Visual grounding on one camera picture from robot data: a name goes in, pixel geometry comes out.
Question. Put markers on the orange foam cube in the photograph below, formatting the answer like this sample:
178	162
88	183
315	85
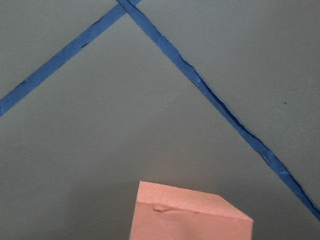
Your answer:
164	212

